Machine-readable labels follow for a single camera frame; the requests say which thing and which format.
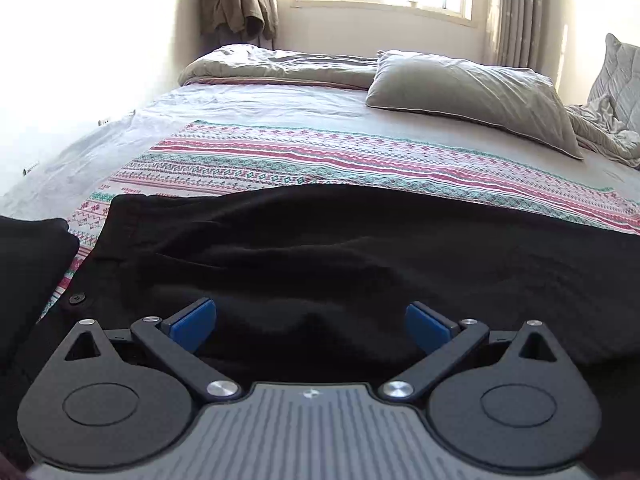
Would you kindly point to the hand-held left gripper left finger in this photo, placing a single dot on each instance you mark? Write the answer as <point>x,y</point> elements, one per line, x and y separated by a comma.
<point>192,324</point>

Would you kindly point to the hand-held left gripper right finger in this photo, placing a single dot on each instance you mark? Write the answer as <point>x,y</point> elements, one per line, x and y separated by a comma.
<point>425,327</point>

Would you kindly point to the black pants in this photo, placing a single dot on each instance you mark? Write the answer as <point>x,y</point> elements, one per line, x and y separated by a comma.
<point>310,255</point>

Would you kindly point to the striped patterned blanket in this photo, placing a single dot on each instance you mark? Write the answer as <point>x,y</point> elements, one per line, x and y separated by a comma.
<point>300,160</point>

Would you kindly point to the bed with grey sheet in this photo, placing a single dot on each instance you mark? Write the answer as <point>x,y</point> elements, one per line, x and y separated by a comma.
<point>250,102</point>

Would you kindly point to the grey pillow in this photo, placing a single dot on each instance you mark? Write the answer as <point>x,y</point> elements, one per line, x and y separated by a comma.
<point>475,90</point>

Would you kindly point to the crumpled grey cloth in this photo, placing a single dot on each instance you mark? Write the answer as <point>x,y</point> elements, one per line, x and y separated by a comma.
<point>607,132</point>

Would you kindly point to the grey duvet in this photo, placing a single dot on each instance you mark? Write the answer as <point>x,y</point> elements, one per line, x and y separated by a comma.
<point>280,67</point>

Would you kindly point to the grey quilted cushion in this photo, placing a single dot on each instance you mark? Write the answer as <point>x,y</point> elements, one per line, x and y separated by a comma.
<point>617,72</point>

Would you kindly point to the grey curtain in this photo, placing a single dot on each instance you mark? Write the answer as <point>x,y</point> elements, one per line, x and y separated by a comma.
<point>515,10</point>

